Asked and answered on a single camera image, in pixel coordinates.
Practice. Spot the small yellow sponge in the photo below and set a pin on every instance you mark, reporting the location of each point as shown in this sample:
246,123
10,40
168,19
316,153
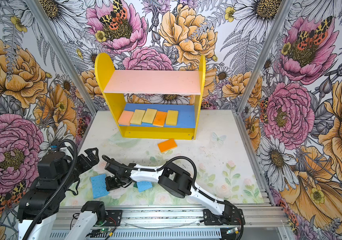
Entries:
172,117

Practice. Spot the right aluminium corner post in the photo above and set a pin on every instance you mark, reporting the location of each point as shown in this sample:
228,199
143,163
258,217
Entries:
278,24

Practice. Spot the aluminium corner post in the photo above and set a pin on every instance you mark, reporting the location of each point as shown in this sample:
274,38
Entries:
278,24
48,30

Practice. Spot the left aluminium corner post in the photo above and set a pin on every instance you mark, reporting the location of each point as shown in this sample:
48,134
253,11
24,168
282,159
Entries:
48,30

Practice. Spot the blue cellulose sponge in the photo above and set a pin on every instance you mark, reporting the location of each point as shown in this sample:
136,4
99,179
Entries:
144,186

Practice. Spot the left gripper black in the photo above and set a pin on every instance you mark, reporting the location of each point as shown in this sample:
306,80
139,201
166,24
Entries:
94,159

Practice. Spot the yellow sponge with green back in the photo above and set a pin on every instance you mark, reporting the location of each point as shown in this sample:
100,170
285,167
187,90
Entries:
137,117

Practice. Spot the aluminium front rail frame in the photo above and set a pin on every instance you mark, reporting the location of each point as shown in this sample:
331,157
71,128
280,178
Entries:
262,222

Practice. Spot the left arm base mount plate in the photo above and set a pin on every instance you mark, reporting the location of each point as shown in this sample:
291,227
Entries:
113,218

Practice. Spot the yellow wooden two-tier shelf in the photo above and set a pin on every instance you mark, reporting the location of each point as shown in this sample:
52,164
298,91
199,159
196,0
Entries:
116,83

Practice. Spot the large yellow sponge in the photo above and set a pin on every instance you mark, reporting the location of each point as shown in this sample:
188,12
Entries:
149,116

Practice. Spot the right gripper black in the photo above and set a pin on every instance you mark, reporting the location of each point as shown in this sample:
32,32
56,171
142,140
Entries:
110,185

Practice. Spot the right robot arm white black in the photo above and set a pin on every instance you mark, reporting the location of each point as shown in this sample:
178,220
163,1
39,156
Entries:
180,184

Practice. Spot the orange sponge front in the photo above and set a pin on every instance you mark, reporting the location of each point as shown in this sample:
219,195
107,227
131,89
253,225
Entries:
160,119

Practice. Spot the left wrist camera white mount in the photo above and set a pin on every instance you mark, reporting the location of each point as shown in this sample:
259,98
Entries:
63,149

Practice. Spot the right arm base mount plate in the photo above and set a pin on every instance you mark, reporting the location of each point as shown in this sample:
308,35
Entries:
230,218

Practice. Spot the pink orange sponge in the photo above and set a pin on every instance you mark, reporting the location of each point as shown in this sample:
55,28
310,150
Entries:
125,118

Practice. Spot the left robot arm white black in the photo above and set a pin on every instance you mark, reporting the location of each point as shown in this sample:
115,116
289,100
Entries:
39,206

